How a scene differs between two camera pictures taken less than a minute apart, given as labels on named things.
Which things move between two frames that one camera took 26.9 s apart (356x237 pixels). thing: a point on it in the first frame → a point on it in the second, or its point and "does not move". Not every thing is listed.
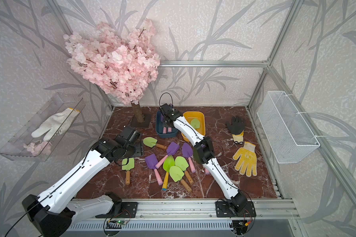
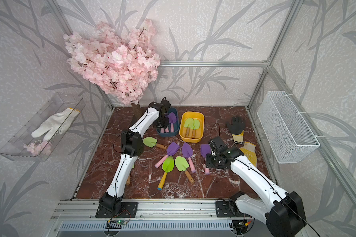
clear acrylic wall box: [37, 138] does not move
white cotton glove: [58, 124] does not move
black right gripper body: [164, 124] → [211, 161]
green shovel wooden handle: [195, 123] does not move
